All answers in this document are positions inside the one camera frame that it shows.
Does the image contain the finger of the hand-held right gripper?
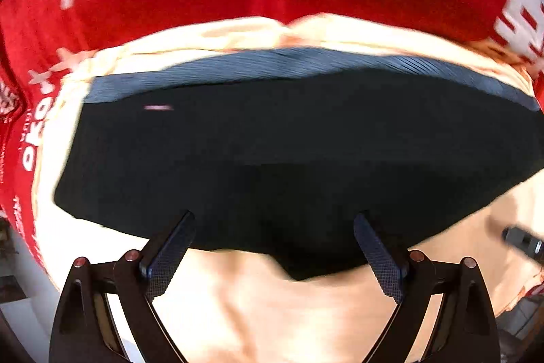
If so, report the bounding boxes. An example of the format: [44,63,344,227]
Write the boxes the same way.
[501,225,544,262]

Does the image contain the black pants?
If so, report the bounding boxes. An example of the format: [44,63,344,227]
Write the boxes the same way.
[54,47,544,281]

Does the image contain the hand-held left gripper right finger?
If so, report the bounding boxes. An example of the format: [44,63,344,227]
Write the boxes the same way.
[354,212,501,363]

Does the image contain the cream patterned blanket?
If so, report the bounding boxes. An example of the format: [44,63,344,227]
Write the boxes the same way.
[32,15,544,363]

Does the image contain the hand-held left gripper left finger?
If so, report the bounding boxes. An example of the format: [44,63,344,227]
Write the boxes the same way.
[49,210,197,363]

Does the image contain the dark furniture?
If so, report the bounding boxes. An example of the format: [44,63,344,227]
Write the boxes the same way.
[0,218,28,304]

